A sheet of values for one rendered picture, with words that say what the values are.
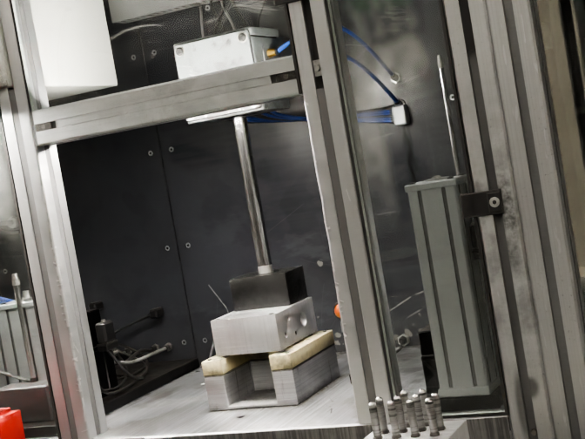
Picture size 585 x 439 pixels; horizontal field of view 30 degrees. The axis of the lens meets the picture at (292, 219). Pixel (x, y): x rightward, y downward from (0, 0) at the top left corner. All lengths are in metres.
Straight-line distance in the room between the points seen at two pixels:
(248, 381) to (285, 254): 0.30
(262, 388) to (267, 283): 0.15
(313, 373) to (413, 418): 0.38
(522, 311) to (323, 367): 0.39
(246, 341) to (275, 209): 0.35
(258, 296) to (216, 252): 0.32
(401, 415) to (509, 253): 0.21
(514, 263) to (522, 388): 0.14
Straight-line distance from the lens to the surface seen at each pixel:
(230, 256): 1.78
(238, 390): 1.48
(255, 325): 1.42
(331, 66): 1.22
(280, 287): 1.47
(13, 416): 1.44
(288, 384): 1.41
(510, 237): 1.17
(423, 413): 1.14
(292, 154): 1.71
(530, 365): 1.19
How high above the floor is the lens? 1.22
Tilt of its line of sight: 3 degrees down
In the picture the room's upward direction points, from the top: 10 degrees counter-clockwise
